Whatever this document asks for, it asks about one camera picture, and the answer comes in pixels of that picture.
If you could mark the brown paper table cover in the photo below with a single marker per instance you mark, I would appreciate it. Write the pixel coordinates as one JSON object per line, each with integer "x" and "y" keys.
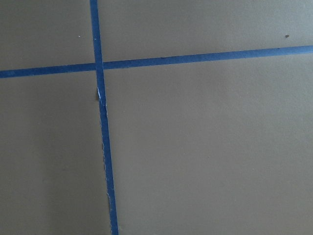
{"x": 156, "y": 117}

